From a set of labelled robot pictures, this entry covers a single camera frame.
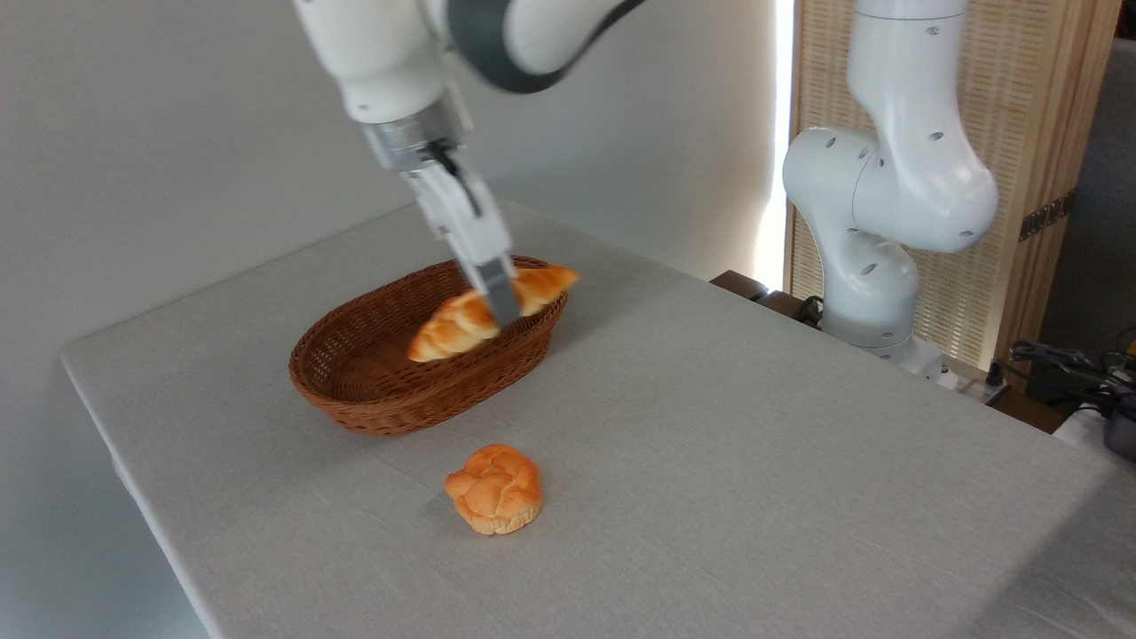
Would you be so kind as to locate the dark wooden furniture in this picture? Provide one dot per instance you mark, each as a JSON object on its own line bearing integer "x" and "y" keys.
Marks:
{"x": 741, "y": 284}

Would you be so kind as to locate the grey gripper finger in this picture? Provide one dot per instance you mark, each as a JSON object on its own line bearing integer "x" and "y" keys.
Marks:
{"x": 499, "y": 293}

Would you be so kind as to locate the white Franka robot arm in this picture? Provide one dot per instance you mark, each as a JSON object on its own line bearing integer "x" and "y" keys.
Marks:
{"x": 382, "y": 62}

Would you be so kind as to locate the round knotted bread roll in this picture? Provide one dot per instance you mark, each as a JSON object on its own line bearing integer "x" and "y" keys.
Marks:
{"x": 497, "y": 493}

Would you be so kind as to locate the brown wicker basket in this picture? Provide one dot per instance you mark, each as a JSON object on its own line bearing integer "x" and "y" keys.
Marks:
{"x": 373, "y": 413}

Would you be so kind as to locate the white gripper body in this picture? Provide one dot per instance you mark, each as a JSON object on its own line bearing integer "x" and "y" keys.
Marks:
{"x": 466, "y": 226}

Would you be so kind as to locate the grey tablecloth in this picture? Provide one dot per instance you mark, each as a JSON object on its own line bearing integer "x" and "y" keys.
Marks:
{"x": 710, "y": 488}

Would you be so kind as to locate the long braided bread loaf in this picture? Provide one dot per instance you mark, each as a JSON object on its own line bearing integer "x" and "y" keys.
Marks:
{"x": 444, "y": 333}

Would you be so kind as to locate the wooden slatted screen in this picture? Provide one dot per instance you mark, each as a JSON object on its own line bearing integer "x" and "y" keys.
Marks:
{"x": 1021, "y": 106}

